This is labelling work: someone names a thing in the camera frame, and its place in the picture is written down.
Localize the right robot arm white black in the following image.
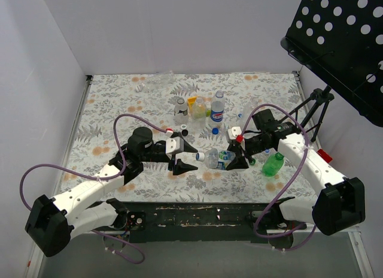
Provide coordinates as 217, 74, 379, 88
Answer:
226, 109, 366, 235

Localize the bottle green white label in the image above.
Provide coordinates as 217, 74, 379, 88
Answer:
202, 148, 235, 170

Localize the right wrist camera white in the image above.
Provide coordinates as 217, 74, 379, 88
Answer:
226, 126, 244, 143

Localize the red box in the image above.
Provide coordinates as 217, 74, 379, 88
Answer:
317, 149, 333, 164

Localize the yellow green toy basket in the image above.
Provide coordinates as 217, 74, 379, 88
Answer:
187, 96, 211, 117

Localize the clear bottle blue label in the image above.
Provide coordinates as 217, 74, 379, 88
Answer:
209, 90, 225, 128

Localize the green plastic bottle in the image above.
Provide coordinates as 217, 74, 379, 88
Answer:
262, 152, 284, 177

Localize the black tripod stand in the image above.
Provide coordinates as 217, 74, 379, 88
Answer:
289, 85, 335, 143

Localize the aluminium frame rail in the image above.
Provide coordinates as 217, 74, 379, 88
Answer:
344, 225, 375, 277

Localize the purple cable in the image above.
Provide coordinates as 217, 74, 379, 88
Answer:
19, 113, 174, 264
241, 103, 317, 251

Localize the clear bottle black cap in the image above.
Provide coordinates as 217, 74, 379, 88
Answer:
174, 98, 189, 124

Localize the clear uncapped bottle right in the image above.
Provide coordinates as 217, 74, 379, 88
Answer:
241, 97, 259, 123

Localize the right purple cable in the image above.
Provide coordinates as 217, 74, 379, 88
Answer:
241, 103, 317, 251

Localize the floral tablecloth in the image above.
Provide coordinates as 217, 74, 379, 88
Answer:
56, 73, 317, 203

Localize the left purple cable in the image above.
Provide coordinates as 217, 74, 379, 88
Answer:
19, 113, 174, 264

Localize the black perforated music stand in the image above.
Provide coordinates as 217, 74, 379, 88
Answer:
281, 0, 382, 127

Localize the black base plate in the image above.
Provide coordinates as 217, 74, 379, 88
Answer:
118, 202, 299, 248

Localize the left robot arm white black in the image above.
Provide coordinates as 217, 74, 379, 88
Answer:
25, 127, 197, 257

